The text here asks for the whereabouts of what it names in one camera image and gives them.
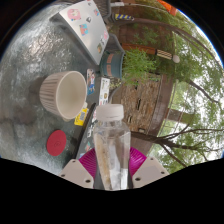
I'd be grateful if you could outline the grey mesh patio chair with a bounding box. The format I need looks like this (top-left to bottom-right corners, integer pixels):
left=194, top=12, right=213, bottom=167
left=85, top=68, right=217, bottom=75
left=94, top=0, right=113, bottom=19
left=104, top=32, right=126, bottom=54

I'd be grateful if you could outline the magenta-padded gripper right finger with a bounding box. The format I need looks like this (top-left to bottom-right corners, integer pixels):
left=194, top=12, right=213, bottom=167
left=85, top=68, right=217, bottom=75
left=127, top=146, right=171, bottom=189

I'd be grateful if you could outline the silver laptop with stickers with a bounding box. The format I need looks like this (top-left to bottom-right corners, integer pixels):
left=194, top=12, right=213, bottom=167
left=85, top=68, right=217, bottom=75
left=49, top=0, right=110, bottom=66

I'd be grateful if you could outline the small colourful sticker card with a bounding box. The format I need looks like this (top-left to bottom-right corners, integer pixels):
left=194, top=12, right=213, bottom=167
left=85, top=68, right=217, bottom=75
left=85, top=68, right=97, bottom=96

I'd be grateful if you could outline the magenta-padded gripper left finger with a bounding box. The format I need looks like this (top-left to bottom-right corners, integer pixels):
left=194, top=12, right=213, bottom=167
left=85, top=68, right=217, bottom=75
left=58, top=147, right=99, bottom=190

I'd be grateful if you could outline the beige ribbed ceramic mug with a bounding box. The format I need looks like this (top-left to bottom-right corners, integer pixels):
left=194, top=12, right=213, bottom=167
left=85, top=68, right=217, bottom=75
left=39, top=70, right=88, bottom=122

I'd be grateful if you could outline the blue yellow striped bollard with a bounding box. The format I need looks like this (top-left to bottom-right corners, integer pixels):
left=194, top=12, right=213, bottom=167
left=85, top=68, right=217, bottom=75
left=114, top=13, right=135, bottom=22

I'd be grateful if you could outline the white booklet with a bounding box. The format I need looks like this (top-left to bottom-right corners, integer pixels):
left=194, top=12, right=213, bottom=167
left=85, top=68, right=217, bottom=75
left=98, top=77, right=111, bottom=107

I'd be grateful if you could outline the clear plastic bottle white cap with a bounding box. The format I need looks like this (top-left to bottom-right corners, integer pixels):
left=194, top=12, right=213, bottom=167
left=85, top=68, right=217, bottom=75
left=92, top=103, right=132, bottom=191

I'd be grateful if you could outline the flat round red coaster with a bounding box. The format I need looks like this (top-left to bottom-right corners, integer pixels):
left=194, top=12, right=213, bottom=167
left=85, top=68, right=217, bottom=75
left=45, top=129, right=68, bottom=157

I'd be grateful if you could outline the wooden lamp post white globe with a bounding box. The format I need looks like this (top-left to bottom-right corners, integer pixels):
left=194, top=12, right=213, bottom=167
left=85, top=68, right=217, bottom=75
left=121, top=42, right=181, bottom=64

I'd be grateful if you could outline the green plant in blue pot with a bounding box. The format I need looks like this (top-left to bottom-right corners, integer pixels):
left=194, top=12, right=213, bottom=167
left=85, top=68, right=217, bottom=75
left=99, top=48, right=158, bottom=84

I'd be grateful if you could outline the forked dark-trunk tree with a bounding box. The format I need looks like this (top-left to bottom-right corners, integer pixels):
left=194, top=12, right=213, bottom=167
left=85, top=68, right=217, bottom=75
left=130, top=79, right=224, bottom=168

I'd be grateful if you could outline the yellow card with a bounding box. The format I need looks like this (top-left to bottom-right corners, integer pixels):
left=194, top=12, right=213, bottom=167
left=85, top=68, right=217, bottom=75
left=73, top=102, right=89, bottom=127

